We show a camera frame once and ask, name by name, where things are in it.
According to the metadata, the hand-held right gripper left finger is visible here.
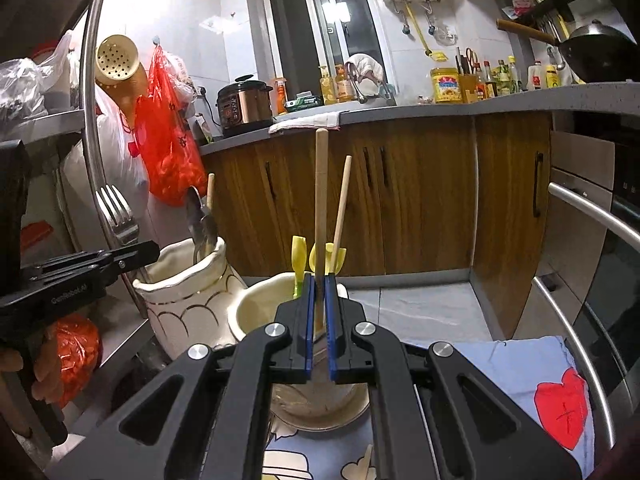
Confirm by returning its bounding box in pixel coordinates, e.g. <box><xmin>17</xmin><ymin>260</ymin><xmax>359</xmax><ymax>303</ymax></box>
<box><xmin>47</xmin><ymin>272</ymin><xmax>317</xmax><ymax>480</ymax></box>

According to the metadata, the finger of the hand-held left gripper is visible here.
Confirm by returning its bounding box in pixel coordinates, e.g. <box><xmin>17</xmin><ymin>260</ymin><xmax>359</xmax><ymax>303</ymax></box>
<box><xmin>22</xmin><ymin>241</ymin><xmax>161</xmax><ymax>284</ymax></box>

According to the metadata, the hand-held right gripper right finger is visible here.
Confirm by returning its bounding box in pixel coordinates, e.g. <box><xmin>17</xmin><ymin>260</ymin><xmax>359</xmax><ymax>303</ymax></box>
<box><xmin>323</xmin><ymin>272</ymin><xmax>584</xmax><ymax>480</ymax></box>

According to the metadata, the silver fork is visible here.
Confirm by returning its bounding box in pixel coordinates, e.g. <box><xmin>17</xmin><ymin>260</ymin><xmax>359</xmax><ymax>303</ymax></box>
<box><xmin>94</xmin><ymin>184</ymin><xmax>152</xmax><ymax>287</ymax></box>

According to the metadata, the white ceramic utensil holder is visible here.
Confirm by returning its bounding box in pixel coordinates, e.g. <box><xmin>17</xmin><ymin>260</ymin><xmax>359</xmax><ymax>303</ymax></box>
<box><xmin>132</xmin><ymin>239</ymin><xmax>370</xmax><ymax>417</ymax></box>

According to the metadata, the silver spoon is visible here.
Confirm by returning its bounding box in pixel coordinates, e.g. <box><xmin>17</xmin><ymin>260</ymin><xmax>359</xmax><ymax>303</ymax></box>
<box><xmin>185</xmin><ymin>185</ymin><xmax>220</xmax><ymax>266</ymax></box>

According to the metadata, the person's left hand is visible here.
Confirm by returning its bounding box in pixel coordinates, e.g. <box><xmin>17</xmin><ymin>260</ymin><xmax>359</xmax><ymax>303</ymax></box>
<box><xmin>31</xmin><ymin>332</ymin><xmax>66</xmax><ymax>407</ymax></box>

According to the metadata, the crumpled red plastic bag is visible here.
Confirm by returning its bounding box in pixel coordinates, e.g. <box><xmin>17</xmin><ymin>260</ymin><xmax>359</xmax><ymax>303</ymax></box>
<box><xmin>42</xmin><ymin>315</ymin><xmax>104</xmax><ymax>409</ymax></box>

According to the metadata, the hanging red plastic bag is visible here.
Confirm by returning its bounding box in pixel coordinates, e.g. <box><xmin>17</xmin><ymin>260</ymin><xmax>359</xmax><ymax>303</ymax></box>
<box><xmin>135</xmin><ymin>44</ymin><xmax>209</xmax><ymax>209</ymax></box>

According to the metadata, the clear plastic bag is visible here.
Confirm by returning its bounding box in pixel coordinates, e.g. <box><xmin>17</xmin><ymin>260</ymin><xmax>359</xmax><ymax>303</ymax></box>
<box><xmin>0</xmin><ymin>29</ymin><xmax>77</xmax><ymax>122</ymax></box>

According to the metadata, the stainless steel rack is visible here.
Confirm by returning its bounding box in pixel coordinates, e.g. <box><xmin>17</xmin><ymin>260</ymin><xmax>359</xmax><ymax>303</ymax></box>
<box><xmin>0</xmin><ymin>0</ymin><xmax>168</xmax><ymax>461</ymax></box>

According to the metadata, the small carton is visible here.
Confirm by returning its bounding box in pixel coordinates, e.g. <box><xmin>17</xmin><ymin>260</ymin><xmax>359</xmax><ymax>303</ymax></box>
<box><xmin>192</xmin><ymin>112</ymin><xmax>214</xmax><ymax>146</ymax></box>

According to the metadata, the wooden kitchen cabinet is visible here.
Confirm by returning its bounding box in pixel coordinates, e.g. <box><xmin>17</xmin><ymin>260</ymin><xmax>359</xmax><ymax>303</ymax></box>
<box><xmin>199</xmin><ymin>110</ymin><xmax>554</xmax><ymax>342</ymax></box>

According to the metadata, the blue printed cloth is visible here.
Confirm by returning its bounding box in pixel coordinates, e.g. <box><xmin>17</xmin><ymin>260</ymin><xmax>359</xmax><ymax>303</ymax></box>
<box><xmin>260</xmin><ymin>335</ymin><xmax>597</xmax><ymax>480</ymax></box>

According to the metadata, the yellow perforated plastic scoop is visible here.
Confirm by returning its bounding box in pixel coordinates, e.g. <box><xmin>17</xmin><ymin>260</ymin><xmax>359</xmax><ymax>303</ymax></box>
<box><xmin>95</xmin><ymin>34</ymin><xmax>149</xmax><ymax>127</ymax></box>

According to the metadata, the brown electric pressure cooker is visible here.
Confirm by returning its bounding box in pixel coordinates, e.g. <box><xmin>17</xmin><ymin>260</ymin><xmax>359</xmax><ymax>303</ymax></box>
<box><xmin>215</xmin><ymin>74</ymin><xmax>275</xmax><ymax>137</ymax></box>

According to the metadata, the white towel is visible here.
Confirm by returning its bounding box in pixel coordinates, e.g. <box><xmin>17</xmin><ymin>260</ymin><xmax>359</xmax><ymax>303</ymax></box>
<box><xmin>268</xmin><ymin>111</ymin><xmax>344</xmax><ymax>135</ymax></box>

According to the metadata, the green box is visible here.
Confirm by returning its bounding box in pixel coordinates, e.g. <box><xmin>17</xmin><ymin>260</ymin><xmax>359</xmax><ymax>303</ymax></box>
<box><xmin>287</xmin><ymin>90</ymin><xmax>321</xmax><ymax>110</ymax></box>

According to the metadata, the small yellow oil bottle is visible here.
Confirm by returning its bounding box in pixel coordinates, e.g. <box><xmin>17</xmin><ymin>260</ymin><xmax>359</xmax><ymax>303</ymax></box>
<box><xmin>319</xmin><ymin>65</ymin><xmax>337</xmax><ymax>106</ymax></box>

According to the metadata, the small orange oil bottle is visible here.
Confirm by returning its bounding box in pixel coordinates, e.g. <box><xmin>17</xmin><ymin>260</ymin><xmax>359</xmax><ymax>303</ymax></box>
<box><xmin>334</xmin><ymin>63</ymin><xmax>354</xmax><ymax>104</ymax></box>

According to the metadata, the faucet with white cloth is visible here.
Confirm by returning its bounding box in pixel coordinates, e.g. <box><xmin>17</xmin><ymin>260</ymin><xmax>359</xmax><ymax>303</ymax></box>
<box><xmin>344</xmin><ymin>52</ymin><xmax>397</xmax><ymax>106</ymax></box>

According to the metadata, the large yellow oil bottle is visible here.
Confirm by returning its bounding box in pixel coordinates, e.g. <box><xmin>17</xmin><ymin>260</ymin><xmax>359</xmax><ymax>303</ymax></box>
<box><xmin>430</xmin><ymin>67</ymin><xmax>461</xmax><ymax>105</ymax></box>

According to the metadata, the wooden knife block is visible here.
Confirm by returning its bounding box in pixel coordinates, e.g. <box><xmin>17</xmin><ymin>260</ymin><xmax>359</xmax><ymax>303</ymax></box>
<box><xmin>455</xmin><ymin>47</ymin><xmax>479</xmax><ymax>105</ymax></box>

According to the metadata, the grey kitchen countertop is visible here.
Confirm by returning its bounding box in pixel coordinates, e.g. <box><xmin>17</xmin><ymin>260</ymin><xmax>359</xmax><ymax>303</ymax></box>
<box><xmin>199</xmin><ymin>82</ymin><xmax>640</xmax><ymax>157</ymax></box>

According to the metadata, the stainless built-in oven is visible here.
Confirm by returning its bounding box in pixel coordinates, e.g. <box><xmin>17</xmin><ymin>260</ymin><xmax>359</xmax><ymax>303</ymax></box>
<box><xmin>514</xmin><ymin>110</ymin><xmax>640</xmax><ymax>463</ymax></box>

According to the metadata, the row of sauce bottles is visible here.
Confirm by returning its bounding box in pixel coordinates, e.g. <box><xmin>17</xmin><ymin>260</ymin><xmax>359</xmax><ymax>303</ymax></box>
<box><xmin>472</xmin><ymin>55</ymin><xmax>574</xmax><ymax>100</ymax></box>

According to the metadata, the kitchen window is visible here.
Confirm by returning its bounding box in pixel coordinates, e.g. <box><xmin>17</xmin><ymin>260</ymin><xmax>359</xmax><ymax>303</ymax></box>
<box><xmin>258</xmin><ymin>0</ymin><xmax>389</xmax><ymax>99</ymax></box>

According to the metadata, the yellow gas hose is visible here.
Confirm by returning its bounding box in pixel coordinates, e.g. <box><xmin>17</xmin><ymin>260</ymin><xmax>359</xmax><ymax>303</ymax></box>
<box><xmin>404</xmin><ymin>2</ymin><xmax>449</xmax><ymax>62</ymax></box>

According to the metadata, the black wok with wooden handle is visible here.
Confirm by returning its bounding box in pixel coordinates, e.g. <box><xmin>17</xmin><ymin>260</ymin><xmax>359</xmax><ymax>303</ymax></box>
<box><xmin>496</xmin><ymin>17</ymin><xmax>640</xmax><ymax>84</ymax></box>

